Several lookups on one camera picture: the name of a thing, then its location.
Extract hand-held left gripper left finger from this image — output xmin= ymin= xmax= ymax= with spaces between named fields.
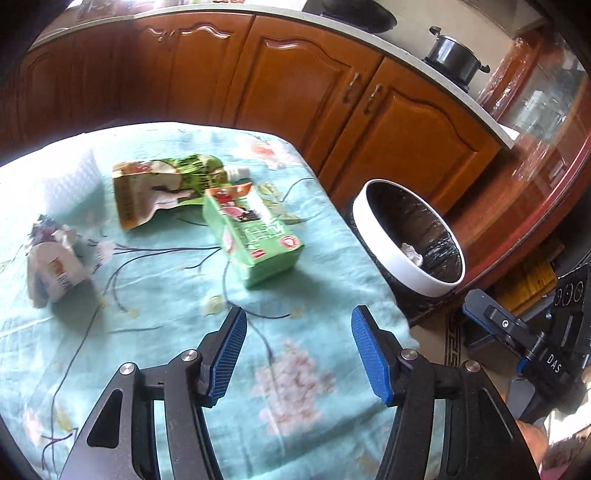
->
xmin=59 ymin=306 xmax=249 ymax=480

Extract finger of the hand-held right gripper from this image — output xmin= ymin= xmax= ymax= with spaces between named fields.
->
xmin=463 ymin=290 xmax=544 ymax=370

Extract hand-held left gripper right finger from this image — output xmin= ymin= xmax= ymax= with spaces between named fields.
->
xmin=351 ymin=305 xmax=541 ymax=480

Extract white bin with black liner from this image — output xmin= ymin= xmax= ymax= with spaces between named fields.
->
xmin=348 ymin=178 xmax=466 ymax=324

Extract white paper ball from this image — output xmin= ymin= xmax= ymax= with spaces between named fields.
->
xmin=399 ymin=243 xmax=424 ymax=266

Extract green drink carton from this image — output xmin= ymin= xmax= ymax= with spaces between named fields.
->
xmin=202 ymin=181 xmax=306 ymax=290

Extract person's right hand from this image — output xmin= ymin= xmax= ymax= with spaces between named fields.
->
xmin=516 ymin=419 xmax=550 ymax=480

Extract patterned floor mat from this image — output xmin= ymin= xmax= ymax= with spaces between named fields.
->
xmin=443 ymin=305 xmax=472 ymax=367

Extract yellow slatted crate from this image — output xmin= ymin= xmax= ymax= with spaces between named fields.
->
xmin=496 ymin=251 xmax=561 ymax=315

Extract teal floral tablecloth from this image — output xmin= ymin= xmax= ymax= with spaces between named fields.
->
xmin=0 ymin=121 xmax=421 ymax=480

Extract wooden framed glass door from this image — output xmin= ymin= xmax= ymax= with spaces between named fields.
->
xmin=443 ymin=28 xmax=591 ymax=296

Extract green spouted drink pouch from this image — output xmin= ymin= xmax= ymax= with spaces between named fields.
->
xmin=112 ymin=154 xmax=252 ymax=232

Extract red and white carton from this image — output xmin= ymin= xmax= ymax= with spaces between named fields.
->
xmin=25 ymin=231 xmax=92 ymax=309

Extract white sponge block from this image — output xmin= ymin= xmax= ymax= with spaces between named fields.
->
xmin=41 ymin=148 xmax=101 ymax=215

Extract wooden base cabinets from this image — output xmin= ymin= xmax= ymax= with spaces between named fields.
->
xmin=0 ymin=11 xmax=504 ymax=222

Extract dark steel pot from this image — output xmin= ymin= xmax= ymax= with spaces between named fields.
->
xmin=423 ymin=26 xmax=491 ymax=86

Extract stone kitchen countertop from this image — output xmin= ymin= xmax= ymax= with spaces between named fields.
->
xmin=28 ymin=0 xmax=520 ymax=151

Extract black wok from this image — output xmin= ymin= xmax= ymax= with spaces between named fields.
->
xmin=321 ymin=0 xmax=398 ymax=33

